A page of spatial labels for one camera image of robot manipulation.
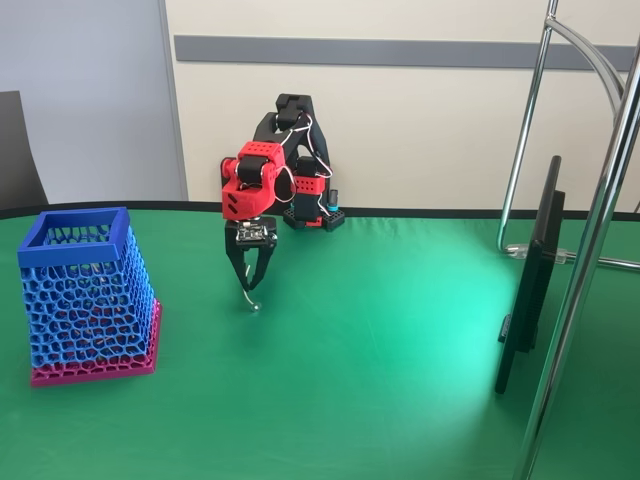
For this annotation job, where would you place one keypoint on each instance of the blue and magenta mesh basket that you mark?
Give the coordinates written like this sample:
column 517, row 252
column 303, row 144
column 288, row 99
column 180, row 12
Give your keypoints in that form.
column 85, row 320

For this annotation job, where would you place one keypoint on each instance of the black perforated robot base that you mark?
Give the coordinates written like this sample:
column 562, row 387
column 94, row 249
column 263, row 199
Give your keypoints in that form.
column 336, row 219

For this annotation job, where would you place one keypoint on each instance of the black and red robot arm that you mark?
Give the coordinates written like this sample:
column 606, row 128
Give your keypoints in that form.
column 255, row 165

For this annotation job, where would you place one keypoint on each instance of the small camera board with mount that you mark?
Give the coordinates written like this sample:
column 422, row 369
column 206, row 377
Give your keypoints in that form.
column 256, row 235

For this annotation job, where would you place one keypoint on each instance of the chrome tube stand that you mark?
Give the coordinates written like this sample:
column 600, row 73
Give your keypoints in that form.
column 580, row 300

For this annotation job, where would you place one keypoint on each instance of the black flat light panel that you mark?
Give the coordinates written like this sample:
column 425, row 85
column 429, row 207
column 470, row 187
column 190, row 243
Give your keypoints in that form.
column 530, row 300

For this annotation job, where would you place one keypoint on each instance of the black plastic case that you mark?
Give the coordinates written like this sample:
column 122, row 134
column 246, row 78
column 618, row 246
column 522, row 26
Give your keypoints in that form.
column 227, row 161

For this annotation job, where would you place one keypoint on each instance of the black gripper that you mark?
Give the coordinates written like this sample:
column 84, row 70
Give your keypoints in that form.
column 233, row 246

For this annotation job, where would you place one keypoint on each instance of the clear plastic clamp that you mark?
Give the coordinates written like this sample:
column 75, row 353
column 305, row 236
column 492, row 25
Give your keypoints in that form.
column 517, row 251

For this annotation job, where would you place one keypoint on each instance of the grey wall rail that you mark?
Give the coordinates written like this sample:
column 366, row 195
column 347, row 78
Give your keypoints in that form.
column 400, row 51

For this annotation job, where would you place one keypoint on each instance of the green cloth with black edge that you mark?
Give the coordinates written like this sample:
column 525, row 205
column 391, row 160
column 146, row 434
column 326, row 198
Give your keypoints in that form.
column 325, row 375

